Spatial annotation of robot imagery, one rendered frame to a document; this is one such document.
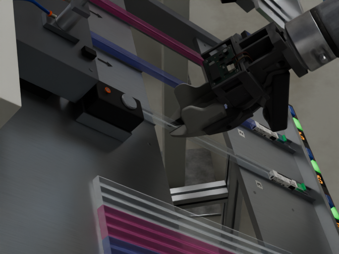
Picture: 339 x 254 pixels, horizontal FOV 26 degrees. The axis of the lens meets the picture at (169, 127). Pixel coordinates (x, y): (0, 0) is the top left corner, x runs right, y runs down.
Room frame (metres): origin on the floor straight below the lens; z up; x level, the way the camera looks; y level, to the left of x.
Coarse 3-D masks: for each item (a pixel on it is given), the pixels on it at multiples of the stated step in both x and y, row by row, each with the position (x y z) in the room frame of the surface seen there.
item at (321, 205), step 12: (288, 108) 0.95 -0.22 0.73; (288, 120) 0.92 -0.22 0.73; (288, 132) 0.90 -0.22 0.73; (300, 144) 0.86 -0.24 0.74; (300, 156) 0.84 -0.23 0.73; (300, 168) 0.81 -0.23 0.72; (312, 168) 0.81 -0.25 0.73; (312, 180) 0.78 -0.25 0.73; (312, 192) 0.76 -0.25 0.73; (324, 204) 0.73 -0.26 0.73; (324, 216) 0.71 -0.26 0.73; (324, 228) 0.69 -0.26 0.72; (336, 228) 0.68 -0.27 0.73; (336, 240) 0.66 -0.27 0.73; (336, 252) 0.64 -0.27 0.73
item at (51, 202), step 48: (96, 48) 0.79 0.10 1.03; (144, 96) 0.74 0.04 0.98; (0, 144) 0.50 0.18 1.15; (48, 144) 0.54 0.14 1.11; (96, 144) 0.59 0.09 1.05; (144, 144) 0.64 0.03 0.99; (0, 192) 0.44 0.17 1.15; (48, 192) 0.47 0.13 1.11; (144, 192) 0.55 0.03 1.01; (0, 240) 0.38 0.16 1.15; (48, 240) 0.41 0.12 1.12; (96, 240) 0.44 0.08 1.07
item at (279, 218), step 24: (264, 120) 0.90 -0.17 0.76; (240, 144) 0.78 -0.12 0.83; (264, 144) 0.82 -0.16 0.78; (288, 144) 0.87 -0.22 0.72; (240, 168) 0.71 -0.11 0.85; (288, 168) 0.80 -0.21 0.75; (264, 192) 0.69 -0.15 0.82; (288, 192) 0.73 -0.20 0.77; (264, 216) 0.63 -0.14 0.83; (288, 216) 0.67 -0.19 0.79; (312, 216) 0.70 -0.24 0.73; (264, 240) 0.58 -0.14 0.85; (288, 240) 0.61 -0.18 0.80; (312, 240) 0.64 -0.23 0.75
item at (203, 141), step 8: (144, 112) 0.69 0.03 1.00; (152, 112) 0.70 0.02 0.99; (152, 120) 0.70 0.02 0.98; (160, 120) 0.70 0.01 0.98; (168, 120) 0.71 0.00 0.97; (168, 128) 0.70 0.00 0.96; (176, 128) 0.70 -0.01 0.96; (200, 136) 0.72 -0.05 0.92; (200, 144) 0.71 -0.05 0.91; (208, 144) 0.71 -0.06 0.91; (216, 144) 0.72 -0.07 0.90; (216, 152) 0.71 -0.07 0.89; (224, 152) 0.72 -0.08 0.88; (232, 152) 0.72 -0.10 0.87; (232, 160) 0.72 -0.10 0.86; (240, 160) 0.72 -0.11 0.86; (248, 160) 0.73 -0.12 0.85; (248, 168) 0.72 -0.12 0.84; (256, 168) 0.73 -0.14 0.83; (264, 168) 0.74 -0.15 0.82; (264, 176) 0.73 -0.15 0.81; (272, 176) 0.73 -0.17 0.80
